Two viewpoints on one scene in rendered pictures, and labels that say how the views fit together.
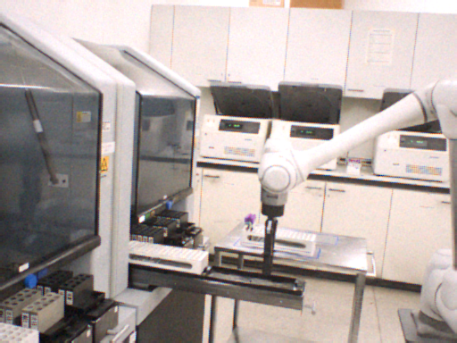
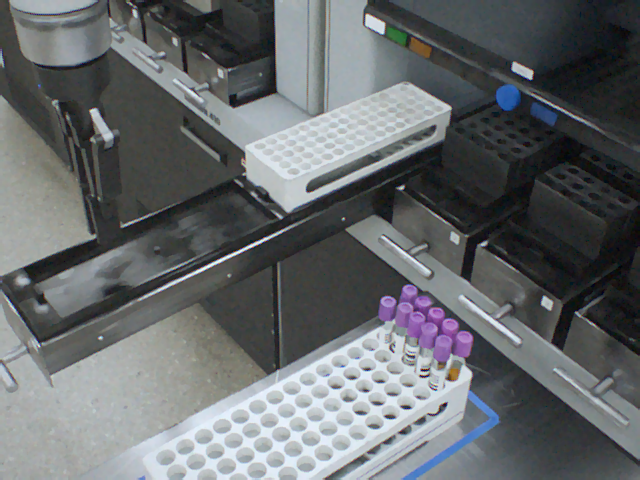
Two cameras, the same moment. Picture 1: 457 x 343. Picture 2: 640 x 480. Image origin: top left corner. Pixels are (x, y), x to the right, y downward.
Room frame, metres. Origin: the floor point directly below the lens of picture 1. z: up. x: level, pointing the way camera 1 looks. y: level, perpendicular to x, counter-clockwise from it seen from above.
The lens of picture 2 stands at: (2.16, -0.58, 1.46)
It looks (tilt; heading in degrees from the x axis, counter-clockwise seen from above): 40 degrees down; 128
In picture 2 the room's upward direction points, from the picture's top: 1 degrees clockwise
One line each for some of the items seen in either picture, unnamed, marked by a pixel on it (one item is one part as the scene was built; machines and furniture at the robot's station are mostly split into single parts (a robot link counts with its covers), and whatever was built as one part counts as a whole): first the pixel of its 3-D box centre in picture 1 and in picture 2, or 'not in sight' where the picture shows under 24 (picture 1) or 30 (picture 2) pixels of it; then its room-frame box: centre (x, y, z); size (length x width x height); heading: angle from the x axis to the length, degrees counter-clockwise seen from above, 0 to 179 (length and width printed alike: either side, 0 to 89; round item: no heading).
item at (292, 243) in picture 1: (278, 239); (315, 435); (1.89, -0.23, 0.85); 0.30 x 0.10 x 0.06; 75
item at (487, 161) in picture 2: (156, 238); (478, 161); (1.78, 0.26, 0.85); 0.12 x 0.02 x 0.06; 167
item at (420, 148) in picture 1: (411, 132); not in sight; (3.89, -1.49, 1.25); 0.62 x 0.56 x 0.69; 166
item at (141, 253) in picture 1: (164, 258); (351, 145); (1.61, 0.20, 0.83); 0.30 x 0.10 x 0.06; 77
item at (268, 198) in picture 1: (274, 195); (63, 25); (1.51, -0.16, 1.11); 0.09 x 0.09 x 0.06
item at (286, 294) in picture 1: (211, 280); (247, 223); (1.57, 0.02, 0.78); 0.73 x 0.14 x 0.09; 77
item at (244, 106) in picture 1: (240, 121); not in sight; (4.22, -0.09, 1.22); 0.62 x 0.56 x 0.64; 165
